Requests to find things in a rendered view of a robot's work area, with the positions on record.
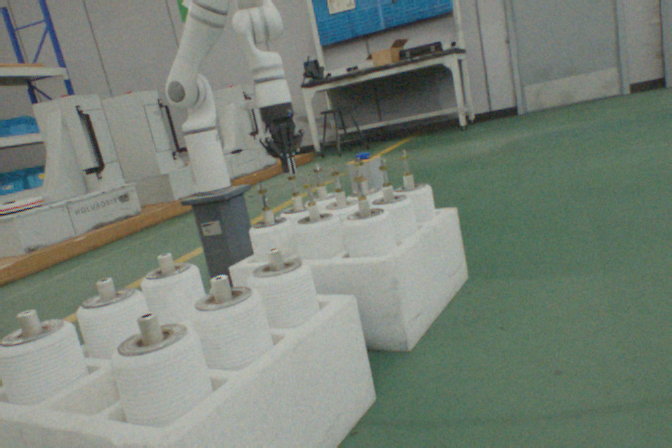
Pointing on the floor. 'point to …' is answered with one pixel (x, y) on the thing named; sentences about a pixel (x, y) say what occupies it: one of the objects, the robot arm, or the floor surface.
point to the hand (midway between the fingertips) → (289, 166)
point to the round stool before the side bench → (343, 130)
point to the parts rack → (30, 86)
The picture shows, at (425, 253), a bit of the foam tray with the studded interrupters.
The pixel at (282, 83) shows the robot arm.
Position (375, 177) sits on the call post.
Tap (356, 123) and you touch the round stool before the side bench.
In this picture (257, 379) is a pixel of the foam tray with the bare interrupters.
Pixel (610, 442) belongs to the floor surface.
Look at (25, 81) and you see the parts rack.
